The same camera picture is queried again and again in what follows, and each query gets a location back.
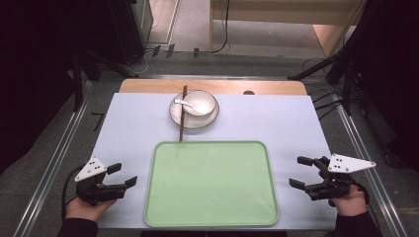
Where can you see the metal floor rail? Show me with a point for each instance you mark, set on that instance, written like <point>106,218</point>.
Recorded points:
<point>52,164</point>
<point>369,158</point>

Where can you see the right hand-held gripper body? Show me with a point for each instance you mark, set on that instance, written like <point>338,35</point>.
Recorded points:
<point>337,179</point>

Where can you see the green plastic tray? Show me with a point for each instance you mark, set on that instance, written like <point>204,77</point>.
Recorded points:
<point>210,184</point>

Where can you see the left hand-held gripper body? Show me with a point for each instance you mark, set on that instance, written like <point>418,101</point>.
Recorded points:
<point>90,189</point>

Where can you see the light wooden furniture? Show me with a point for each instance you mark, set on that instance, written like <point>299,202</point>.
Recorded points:
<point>283,11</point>

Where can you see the person's right hand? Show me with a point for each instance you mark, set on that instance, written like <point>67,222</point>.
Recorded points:
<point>351,203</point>

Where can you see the person's left hand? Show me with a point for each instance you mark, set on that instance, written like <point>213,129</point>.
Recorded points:
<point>86,210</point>

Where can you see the light blue table mat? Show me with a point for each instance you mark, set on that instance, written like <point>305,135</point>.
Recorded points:
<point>131,125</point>

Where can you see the brown wooden chopsticks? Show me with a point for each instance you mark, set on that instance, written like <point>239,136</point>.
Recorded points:
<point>182,118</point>

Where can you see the dark cabinet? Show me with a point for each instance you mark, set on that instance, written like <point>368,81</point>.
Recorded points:
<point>131,29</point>

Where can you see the white bowl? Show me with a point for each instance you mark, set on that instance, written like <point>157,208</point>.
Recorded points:
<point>204,100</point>

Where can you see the black tripod stand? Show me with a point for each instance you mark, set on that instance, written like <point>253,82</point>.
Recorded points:
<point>346,65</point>

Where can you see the white plate with dark rim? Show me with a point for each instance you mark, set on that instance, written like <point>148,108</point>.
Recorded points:
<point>197,122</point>

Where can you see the white ceramic spoon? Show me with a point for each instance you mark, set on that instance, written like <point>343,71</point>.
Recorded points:
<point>187,105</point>

